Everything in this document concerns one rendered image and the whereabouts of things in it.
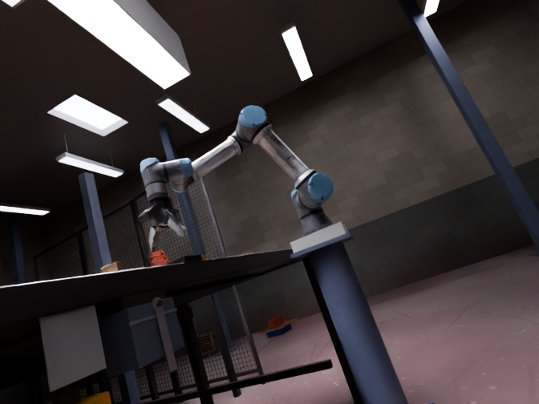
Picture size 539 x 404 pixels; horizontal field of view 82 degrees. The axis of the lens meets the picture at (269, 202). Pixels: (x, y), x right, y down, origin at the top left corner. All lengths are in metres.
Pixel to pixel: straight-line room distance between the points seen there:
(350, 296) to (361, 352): 0.22
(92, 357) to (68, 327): 0.07
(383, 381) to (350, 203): 4.89
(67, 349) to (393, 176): 5.88
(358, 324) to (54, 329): 1.07
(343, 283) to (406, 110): 5.47
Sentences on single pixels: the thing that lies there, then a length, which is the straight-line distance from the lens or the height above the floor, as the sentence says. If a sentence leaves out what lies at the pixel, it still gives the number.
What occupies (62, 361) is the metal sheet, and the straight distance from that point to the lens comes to 0.69.
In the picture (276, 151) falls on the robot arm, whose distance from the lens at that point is 1.36.
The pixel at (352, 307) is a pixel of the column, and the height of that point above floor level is 0.58.
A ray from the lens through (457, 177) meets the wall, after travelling 6.34.
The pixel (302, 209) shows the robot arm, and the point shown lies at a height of 1.05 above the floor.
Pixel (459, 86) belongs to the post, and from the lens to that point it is 5.55.
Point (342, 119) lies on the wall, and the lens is 6.58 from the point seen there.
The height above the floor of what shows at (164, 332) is 0.76.
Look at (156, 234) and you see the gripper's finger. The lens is 1.23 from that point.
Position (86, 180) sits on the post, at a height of 2.30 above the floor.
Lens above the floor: 0.78
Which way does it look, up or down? 14 degrees up
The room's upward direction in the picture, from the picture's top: 20 degrees counter-clockwise
